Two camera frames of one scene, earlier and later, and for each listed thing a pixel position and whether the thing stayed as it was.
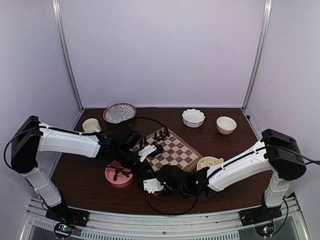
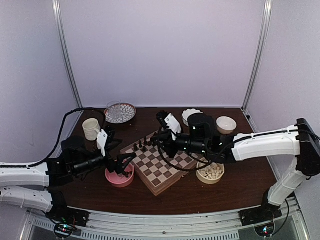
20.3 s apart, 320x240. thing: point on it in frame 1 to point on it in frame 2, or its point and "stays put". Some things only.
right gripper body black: [183, 193] to [194, 147]
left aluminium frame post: [56, 9] stays put
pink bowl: [118, 176] stays put
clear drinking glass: [114, 109] stays put
